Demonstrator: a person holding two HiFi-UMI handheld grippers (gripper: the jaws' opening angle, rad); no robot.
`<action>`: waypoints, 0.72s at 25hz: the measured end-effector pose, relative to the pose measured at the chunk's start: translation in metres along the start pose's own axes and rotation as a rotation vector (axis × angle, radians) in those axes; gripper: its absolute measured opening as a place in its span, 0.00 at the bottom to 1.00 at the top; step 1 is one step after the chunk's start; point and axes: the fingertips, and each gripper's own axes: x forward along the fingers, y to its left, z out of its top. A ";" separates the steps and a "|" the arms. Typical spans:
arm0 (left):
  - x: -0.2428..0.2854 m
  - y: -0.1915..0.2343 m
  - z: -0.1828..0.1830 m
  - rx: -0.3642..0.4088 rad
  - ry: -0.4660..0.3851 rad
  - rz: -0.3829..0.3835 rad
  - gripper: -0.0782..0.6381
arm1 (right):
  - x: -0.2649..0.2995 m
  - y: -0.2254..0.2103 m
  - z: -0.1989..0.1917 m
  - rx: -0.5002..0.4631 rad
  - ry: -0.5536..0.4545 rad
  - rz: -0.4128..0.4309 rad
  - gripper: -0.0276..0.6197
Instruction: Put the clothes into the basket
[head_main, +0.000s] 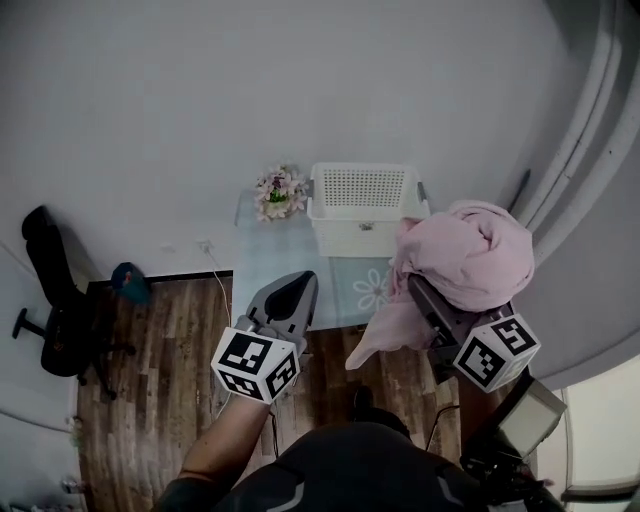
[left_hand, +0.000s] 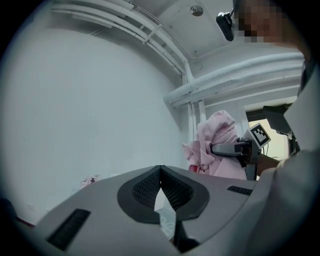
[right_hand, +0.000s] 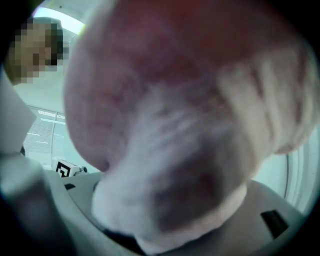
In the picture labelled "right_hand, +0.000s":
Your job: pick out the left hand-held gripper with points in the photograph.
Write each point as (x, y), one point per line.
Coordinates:
(67, 169)

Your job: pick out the pink and white clothes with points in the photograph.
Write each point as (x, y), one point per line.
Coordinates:
(160, 105)

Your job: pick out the white window blinds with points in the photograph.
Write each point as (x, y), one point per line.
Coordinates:
(41, 140)

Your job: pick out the person's white shirt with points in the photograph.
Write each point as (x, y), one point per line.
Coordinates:
(13, 117)

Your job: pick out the person's head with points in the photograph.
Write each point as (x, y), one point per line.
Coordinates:
(35, 50)

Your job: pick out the white ceiling light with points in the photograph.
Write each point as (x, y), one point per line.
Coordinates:
(60, 20)

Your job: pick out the white door frame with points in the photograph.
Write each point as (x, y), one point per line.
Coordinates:
(301, 175)

